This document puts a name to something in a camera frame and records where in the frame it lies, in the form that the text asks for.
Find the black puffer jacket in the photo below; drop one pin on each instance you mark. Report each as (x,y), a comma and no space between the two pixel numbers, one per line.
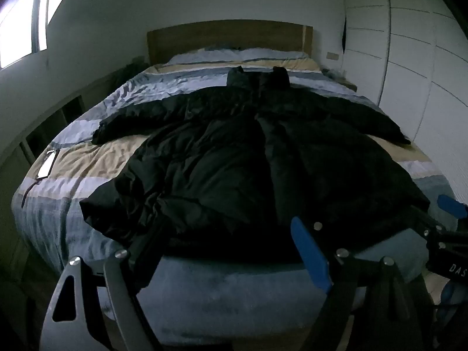
(237,161)

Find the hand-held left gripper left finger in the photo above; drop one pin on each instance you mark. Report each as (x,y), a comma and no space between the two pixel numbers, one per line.
(122,299)

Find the wooden nightstand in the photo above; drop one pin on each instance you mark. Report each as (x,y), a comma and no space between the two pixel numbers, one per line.
(343,82)

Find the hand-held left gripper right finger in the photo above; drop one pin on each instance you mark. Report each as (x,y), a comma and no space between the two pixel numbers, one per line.
(310,259)

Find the white wardrobe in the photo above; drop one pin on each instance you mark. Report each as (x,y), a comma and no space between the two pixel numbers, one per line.
(409,44)

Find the dark clothes pile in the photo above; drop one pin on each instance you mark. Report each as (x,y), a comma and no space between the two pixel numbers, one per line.
(128,73)

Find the wall switch plate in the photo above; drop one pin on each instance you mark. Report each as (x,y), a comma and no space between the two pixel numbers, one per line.
(333,56)

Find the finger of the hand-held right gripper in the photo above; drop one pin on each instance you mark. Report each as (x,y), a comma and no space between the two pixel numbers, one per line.
(455,206)
(431,225)

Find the low shelf unit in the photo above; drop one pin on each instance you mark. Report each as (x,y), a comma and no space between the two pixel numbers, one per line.
(55,117)

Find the smartphone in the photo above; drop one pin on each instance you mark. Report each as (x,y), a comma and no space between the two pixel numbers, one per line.
(47,164)

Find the wooden headboard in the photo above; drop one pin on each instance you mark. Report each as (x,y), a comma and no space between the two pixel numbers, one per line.
(219,36)

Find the window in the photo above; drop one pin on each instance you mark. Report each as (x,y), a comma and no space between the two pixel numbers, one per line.
(22,18)

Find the striped bed blanket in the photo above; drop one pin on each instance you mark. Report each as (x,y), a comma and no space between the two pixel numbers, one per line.
(91,161)

